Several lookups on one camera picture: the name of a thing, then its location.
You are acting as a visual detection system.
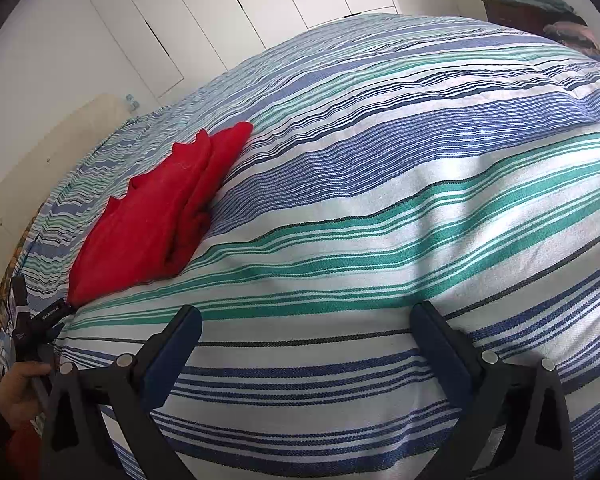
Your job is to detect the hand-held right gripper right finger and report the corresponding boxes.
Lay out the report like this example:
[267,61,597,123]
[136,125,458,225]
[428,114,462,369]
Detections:
[410,301,576,480]

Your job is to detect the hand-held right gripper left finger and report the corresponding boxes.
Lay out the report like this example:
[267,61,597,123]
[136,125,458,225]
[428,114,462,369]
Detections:
[40,305,203,480]

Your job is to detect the red t-shirt with white print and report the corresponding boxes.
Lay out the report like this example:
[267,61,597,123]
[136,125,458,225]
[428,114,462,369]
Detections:
[69,121,255,308]

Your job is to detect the pink and dark clothes pile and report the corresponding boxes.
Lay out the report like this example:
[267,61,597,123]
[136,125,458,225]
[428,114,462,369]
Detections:
[542,21,600,61]

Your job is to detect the person's left hand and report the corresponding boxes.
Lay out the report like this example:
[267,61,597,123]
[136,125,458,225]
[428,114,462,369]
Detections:
[0,362,52,432]

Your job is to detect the orange floral cloth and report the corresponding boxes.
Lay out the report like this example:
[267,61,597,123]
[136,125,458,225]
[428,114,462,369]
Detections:
[0,215,42,356]

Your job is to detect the orange red cloth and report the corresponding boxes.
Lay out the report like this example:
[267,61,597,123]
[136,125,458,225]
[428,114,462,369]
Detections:
[7,422,48,480]

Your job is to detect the blue green striped blanket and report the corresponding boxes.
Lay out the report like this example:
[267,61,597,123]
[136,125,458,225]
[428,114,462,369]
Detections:
[17,12,600,480]

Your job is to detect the white wardrobe doors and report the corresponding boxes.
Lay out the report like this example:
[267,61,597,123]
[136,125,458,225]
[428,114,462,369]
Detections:
[87,0,401,103]

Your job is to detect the dark wooden dresser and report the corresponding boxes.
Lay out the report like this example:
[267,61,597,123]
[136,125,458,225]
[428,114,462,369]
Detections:
[480,0,588,36]

